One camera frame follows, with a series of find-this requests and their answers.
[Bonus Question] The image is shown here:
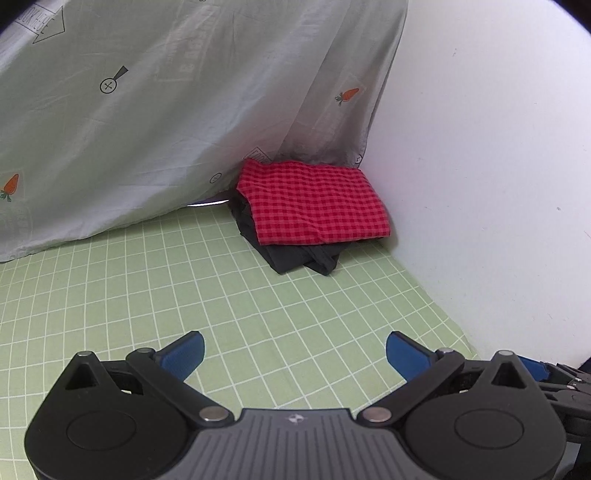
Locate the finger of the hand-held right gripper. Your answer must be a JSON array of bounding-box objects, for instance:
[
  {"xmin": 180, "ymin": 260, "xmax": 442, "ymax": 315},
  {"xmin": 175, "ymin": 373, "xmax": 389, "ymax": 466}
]
[
  {"xmin": 544, "ymin": 390, "xmax": 591, "ymax": 445},
  {"xmin": 516, "ymin": 355, "xmax": 591, "ymax": 394}
]

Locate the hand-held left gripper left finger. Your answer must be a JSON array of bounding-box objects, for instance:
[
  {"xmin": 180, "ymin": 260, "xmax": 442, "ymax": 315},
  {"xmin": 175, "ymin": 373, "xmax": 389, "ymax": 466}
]
[{"xmin": 59, "ymin": 330, "xmax": 234, "ymax": 426}]

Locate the red checked folded garment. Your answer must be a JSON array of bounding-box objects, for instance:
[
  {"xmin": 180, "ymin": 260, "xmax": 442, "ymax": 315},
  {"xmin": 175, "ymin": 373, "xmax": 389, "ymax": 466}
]
[{"xmin": 236, "ymin": 158, "xmax": 392, "ymax": 246}]

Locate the green grid bed sheet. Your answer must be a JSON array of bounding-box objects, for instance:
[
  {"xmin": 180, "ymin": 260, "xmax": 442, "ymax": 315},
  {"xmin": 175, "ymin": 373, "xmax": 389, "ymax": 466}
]
[{"xmin": 0, "ymin": 202, "xmax": 476, "ymax": 435}]

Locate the black folded garment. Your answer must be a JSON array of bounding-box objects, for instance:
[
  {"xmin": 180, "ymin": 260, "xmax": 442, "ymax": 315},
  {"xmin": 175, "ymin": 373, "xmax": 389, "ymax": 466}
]
[{"xmin": 229, "ymin": 186, "xmax": 357, "ymax": 276}]

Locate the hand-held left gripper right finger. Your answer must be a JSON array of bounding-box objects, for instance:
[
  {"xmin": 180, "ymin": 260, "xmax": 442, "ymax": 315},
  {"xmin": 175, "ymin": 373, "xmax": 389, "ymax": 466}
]
[{"xmin": 361, "ymin": 330, "xmax": 542, "ymax": 425}]

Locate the grey printed curtain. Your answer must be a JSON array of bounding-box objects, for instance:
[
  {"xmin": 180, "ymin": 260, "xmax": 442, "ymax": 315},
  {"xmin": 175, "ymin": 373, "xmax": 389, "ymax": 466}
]
[{"xmin": 0, "ymin": 0, "xmax": 410, "ymax": 263}]

